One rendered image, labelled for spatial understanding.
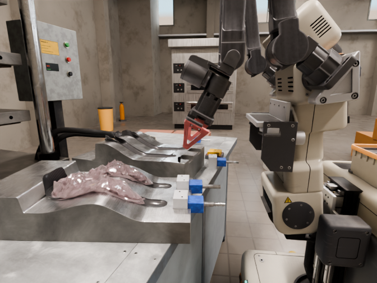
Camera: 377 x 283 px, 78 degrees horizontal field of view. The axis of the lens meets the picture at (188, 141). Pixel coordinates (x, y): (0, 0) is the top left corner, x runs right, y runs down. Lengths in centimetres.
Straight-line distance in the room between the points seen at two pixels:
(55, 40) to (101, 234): 119
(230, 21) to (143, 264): 57
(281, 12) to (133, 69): 896
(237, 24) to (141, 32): 898
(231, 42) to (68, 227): 57
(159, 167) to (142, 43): 876
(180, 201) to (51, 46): 119
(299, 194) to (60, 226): 70
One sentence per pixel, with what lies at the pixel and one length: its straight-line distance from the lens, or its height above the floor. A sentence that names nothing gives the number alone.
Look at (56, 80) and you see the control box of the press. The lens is 152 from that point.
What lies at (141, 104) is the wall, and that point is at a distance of 942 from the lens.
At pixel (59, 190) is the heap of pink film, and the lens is 70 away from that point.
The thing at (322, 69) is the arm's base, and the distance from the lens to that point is 64.
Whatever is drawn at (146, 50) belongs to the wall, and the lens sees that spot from 940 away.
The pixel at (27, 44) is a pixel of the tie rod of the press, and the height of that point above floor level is 133.
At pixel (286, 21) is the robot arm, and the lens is 62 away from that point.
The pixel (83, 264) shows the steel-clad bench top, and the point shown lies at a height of 80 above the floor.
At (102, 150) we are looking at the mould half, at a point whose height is 91.
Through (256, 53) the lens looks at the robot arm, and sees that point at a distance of 103.
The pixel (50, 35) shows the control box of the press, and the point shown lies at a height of 141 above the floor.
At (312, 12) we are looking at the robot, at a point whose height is 135.
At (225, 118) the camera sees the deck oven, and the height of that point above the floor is 32.
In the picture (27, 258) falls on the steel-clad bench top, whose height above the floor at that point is 80.
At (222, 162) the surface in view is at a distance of 100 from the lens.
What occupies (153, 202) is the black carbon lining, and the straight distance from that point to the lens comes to 64.
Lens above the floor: 115
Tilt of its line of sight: 13 degrees down
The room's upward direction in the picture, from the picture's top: straight up
